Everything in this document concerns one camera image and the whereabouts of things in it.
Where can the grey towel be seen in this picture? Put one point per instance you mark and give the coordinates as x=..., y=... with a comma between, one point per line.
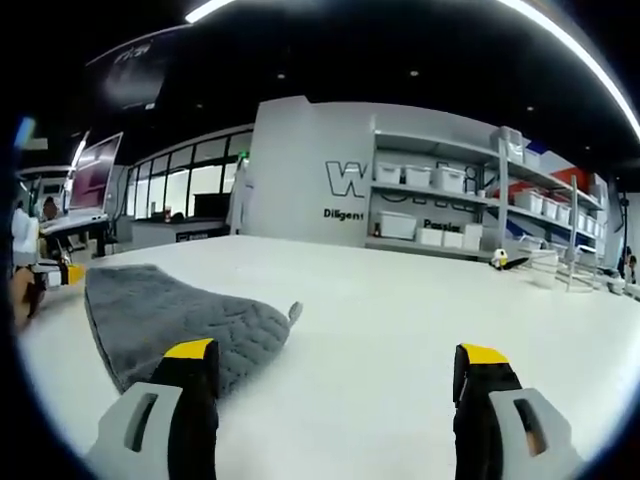
x=150, y=310

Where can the white computer desk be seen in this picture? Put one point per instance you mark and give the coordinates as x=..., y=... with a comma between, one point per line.
x=75, y=222

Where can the computer monitor purple screen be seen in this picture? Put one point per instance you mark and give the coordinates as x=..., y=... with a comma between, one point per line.
x=95, y=172

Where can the grey low cabinet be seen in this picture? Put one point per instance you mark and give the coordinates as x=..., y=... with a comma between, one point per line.
x=165, y=234

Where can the idle hand-held gripper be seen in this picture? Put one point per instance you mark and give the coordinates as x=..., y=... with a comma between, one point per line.
x=498, y=257

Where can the white ribbed container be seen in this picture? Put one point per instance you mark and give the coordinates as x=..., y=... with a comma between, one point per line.
x=544, y=270

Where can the black framed glass partition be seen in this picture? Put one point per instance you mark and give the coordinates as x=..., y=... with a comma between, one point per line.
x=205, y=180

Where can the white hanging cloth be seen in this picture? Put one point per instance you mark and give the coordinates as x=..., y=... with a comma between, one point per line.
x=244, y=200

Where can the dark hanging ceiling sign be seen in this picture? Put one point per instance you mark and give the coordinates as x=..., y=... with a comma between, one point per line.
x=135, y=75

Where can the grey metal shelving rack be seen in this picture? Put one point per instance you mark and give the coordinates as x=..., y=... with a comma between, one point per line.
x=425, y=189
x=503, y=200

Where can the metal shelf with white bins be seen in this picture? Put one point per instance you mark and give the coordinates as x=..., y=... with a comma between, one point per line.
x=417, y=176

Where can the black tripod stand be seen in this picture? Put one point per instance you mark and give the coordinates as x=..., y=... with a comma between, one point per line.
x=622, y=210

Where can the short ceiling light strip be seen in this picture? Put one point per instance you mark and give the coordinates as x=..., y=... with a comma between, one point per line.
x=205, y=11

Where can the long ceiling light strip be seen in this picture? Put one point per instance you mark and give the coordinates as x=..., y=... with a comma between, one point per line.
x=575, y=41

